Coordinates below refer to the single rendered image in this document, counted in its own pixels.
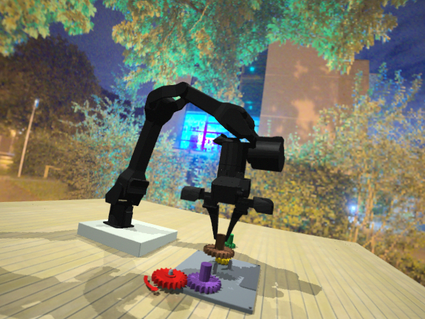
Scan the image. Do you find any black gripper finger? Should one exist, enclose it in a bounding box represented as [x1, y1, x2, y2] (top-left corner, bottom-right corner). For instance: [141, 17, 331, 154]
[202, 204, 219, 240]
[225, 208, 248, 242]

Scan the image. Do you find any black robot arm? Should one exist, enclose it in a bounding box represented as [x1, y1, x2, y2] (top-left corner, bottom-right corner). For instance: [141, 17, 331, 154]
[103, 82, 285, 229]

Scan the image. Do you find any green gear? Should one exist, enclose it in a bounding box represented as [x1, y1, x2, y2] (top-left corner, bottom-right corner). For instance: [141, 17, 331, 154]
[224, 234, 236, 249]

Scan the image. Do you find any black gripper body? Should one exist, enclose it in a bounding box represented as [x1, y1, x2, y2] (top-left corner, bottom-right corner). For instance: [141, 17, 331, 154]
[180, 164, 274, 215]

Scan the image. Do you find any purple gear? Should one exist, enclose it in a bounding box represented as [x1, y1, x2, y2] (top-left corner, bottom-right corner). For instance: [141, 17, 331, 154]
[187, 262, 221, 294]

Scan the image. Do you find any brown gear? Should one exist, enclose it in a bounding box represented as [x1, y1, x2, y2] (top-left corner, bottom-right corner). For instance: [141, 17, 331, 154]
[203, 233, 234, 259]

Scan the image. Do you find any red gear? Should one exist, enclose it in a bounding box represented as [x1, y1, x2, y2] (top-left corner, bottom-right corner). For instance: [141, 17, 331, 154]
[151, 268, 188, 290]

